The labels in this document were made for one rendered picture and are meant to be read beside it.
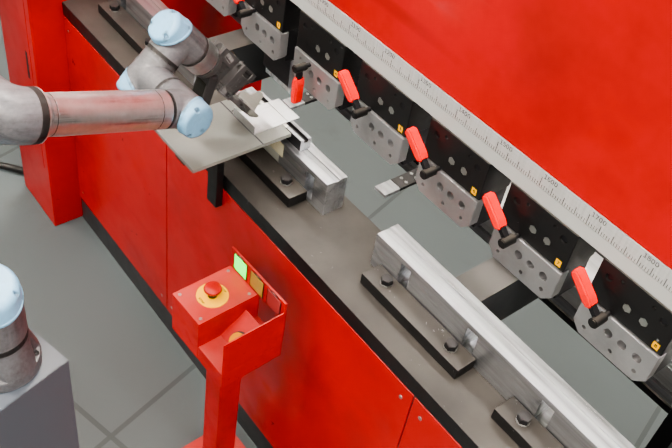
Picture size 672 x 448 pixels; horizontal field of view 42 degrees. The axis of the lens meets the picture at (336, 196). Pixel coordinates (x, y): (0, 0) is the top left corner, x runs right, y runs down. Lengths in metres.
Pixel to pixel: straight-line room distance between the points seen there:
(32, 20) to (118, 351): 1.03
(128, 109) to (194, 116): 0.14
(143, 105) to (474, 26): 0.60
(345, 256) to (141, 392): 1.03
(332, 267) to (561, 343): 1.37
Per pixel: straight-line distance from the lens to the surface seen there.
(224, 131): 2.02
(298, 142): 2.02
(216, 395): 2.14
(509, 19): 1.39
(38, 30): 2.73
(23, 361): 1.81
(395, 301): 1.83
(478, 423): 1.73
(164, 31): 1.74
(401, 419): 1.87
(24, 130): 1.47
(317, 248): 1.94
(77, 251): 3.13
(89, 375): 2.80
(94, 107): 1.55
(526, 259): 1.53
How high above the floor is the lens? 2.27
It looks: 42 degrees down
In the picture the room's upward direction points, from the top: 10 degrees clockwise
